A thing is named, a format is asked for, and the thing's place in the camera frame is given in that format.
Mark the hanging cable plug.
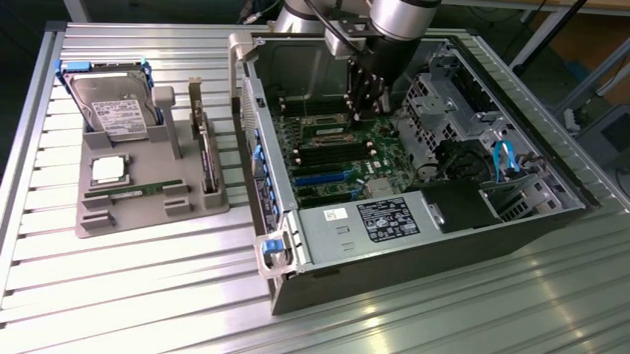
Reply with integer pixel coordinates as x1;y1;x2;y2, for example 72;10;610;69
239;0;268;26

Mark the green motherboard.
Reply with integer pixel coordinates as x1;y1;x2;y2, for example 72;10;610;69
272;91;420;210

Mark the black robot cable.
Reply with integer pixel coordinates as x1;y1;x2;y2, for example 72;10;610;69
305;0;363;51

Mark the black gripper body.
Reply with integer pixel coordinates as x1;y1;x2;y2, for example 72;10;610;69
353;33;420;93

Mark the silver chipset heat sink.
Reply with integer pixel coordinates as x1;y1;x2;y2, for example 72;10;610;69
365;179;391;197

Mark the green RAM stick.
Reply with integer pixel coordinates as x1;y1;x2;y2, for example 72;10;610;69
85;179;182;199

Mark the silver drive cage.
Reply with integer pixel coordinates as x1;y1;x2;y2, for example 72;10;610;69
399;46;499;149

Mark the grey parts rack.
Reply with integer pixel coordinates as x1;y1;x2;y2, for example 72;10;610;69
73;86;231;240

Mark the silver hard disk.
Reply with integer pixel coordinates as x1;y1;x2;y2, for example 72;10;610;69
68;72;158;143

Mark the black expansion slot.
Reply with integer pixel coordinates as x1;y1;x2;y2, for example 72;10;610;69
297;187;339;208

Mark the grey metal desk frame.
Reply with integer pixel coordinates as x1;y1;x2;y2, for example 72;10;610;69
508;0;630;73

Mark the black RAM slot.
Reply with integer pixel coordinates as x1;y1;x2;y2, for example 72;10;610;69
297;155;380;167
295;145;373;158
296;150;376;162
293;141;371;153

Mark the blue disk caddy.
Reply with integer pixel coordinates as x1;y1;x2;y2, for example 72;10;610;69
54;58;166;131

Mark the graphics card with bracket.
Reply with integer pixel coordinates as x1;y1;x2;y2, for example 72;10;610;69
188;76;223;195

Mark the silver CPU chip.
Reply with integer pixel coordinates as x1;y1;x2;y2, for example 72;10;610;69
90;157;130;183

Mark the blue disk wire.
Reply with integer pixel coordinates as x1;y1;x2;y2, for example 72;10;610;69
489;139;519;184

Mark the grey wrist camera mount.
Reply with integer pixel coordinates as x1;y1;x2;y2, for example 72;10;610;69
321;16;371;60

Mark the grey corner clamp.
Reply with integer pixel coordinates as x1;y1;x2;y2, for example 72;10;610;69
252;231;299;279
227;32;268;63

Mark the grey power supply unit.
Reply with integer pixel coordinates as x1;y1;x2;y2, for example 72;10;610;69
293;194;448;269

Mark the CPU socket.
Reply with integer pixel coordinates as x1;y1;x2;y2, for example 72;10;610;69
307;117;356;145

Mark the grey machine box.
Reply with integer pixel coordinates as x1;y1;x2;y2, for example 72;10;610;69
554;103;630;176

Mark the black open PC case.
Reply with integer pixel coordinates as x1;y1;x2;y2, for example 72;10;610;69
228;31;602;317

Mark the blue expansion slot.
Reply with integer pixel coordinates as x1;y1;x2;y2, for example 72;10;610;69
292;168;344;181
295;174;347;187

